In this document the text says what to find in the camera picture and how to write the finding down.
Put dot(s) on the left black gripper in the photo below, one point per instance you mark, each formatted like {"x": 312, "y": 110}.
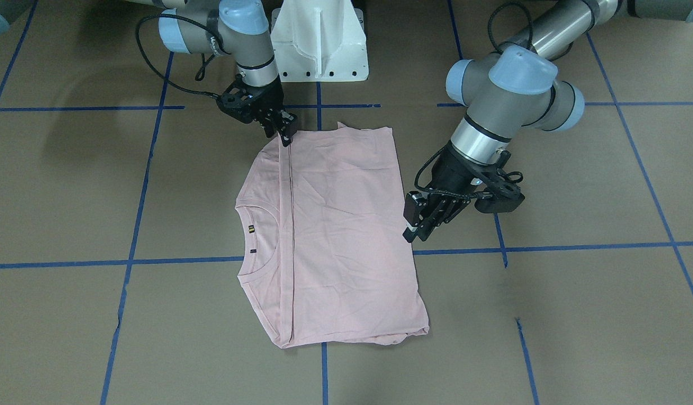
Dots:
{"x": 451, "y": 172}

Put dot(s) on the pink Snoopy t-shirt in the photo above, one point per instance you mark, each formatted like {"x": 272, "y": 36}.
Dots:
{"x": 325, "y": 259}

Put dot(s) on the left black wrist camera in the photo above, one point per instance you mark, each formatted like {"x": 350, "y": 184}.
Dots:
{"x": 502, "y": 193}

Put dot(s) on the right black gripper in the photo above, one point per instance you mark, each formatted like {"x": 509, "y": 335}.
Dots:
{"x": 266, "y": 99}

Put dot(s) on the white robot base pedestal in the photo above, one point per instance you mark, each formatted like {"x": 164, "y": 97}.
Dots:
{"x": 319, "y": 41}

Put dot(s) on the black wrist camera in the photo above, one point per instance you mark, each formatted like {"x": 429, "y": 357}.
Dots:
{"x": 502, "y": 193}
{"x": 238, "y": 102}

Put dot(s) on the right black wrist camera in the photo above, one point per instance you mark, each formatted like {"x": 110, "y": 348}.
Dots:
{"x": 238, "y": 102}

